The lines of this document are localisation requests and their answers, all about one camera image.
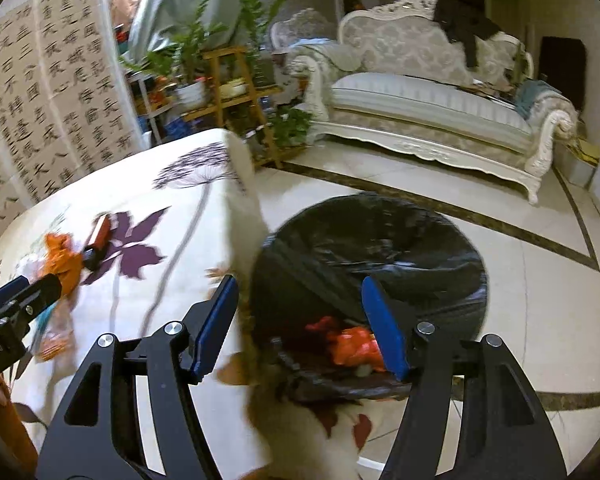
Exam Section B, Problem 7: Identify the clear orange printed plastic bag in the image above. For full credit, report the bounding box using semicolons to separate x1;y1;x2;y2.
32;298;73;362

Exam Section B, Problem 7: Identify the dark red cloth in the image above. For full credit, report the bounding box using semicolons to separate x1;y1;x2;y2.
304;315;386;373

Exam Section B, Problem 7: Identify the black trash bag bin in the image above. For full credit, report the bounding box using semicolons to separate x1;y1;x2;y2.
249;192;489;403

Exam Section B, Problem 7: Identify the orange crumpled plastic bag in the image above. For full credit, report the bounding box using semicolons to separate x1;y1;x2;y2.
40;233;83;297

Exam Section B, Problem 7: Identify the red black bottle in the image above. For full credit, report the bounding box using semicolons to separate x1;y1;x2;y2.
82;214;111;272

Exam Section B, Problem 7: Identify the floral cream tablecloth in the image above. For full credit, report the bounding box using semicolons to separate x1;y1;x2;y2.
0;129;268;479

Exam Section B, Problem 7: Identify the calligraphy folding screen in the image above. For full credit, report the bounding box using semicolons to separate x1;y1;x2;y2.
0;0;143;237

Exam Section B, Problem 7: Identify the metal storage shelf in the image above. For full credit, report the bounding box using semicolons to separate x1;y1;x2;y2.
125;70;176;148

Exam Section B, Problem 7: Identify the wooden plant stand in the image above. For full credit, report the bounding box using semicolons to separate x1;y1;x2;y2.
181;46;282;168

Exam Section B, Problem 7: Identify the potted green plant white pot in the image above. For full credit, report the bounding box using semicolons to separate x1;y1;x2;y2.
120;0;230;110

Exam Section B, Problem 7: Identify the ornate white grey sofa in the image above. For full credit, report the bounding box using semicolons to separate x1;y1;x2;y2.
272;0;578;203

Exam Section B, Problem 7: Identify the black garment on sofa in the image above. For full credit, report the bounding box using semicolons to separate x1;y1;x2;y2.
434;0;501;70

